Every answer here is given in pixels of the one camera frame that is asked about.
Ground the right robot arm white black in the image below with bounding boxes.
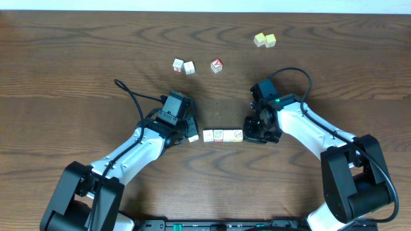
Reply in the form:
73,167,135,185
243,91,399,230

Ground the yellow face wooden block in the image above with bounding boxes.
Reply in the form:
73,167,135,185
232,130,243,142

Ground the red spiral wooden block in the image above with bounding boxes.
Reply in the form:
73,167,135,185
213,130,223,142

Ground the yellow edged bug block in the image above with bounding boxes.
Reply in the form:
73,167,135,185
188,135,199,142

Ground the red letter A block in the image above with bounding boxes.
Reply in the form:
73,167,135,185
211,58,223,73

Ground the green edged wooden block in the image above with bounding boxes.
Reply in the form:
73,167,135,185
203,130,214,142

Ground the plain cream wooden block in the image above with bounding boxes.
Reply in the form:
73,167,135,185
223,130,234,142

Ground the yellow block left of pair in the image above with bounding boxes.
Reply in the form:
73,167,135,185
254,33,266,47

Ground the blue letter white block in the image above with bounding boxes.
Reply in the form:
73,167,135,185
183,61,195,74

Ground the yellow block right of pair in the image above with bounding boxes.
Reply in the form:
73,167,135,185
265,33,277,48

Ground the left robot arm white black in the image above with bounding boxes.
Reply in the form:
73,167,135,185
40,115,198,230

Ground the red number three block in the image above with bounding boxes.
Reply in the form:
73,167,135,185
172,58,184,73

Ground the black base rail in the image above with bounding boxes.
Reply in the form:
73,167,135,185
134,218,311,231

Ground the yellow block of pair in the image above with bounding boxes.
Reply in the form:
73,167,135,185
254,33,266,47
265,33,277,48

